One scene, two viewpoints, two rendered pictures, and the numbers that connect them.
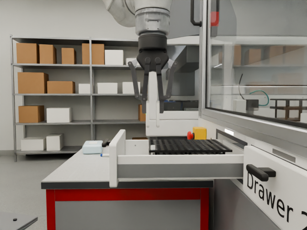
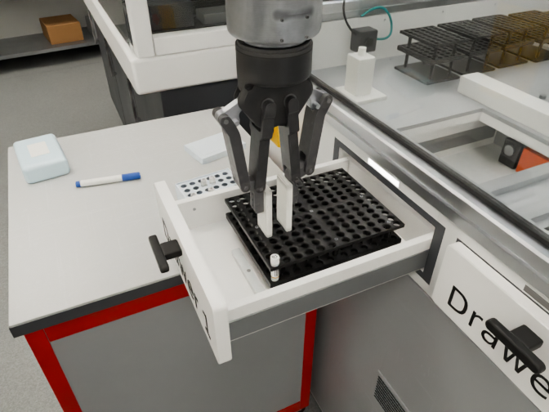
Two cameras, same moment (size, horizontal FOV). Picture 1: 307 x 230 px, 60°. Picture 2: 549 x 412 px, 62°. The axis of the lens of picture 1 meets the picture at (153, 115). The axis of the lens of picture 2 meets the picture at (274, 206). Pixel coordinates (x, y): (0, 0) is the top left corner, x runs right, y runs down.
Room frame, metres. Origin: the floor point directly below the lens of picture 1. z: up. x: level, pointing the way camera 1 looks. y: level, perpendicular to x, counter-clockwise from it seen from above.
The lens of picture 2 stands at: (0.29, 0.18, 1.33)
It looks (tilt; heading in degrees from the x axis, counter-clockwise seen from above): 37 degrees down; 336
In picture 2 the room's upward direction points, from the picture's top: straight up
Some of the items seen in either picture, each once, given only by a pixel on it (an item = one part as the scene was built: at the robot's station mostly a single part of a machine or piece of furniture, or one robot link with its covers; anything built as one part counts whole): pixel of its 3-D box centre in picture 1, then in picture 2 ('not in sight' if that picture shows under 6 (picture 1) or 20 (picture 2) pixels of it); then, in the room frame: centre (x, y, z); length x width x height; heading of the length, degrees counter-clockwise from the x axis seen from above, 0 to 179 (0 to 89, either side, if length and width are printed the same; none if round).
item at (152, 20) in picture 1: (152, 25); (274, 5); (0.70, 0.00, 1.23); 0.09 x 0.09 x 0.06
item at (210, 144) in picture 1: (186, 154); (310, 226); (0.79, -0.10, 0.87); 0.22 x 0.18 x 0.06; 92
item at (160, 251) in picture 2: (109, 143); (167, 250); (0.78, 0.13, 0.91); 0.07 x 0.04 x 0.01; 2
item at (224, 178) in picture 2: not in sight; (211, 192); (1.07, -0.01, 0.78); 0.12 x 0.08 x 0.04; 97
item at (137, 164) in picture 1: (188, 156); (314, 227); (0.79, -0.11, 0.86); 0.40 x 0.26 x 0.06; 92
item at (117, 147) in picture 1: (119, 153); (188, 261); (0.78, 0.10, 0.87); 0.29 x 0.02 x 0.11; 2
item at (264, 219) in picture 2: (147, 113); (264, 208); (0.70, 0.02, 1.00); 0.03 x 0.01 x 0.07; 2
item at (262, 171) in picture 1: (262, 172); (521, 340); (0.47, -0.20, 0.91); 0.07 x 0.04 x 0.01; 2
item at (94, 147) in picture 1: (93, 146); (41, 157); (1.36, 0.31, 0.78); 0.15 x 0.10 x 0.04; 9
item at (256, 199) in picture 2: (140, 103); (249, 194); (0.70, 0.03, 1.02); 0.03 x 0.01 x 0.05; 92
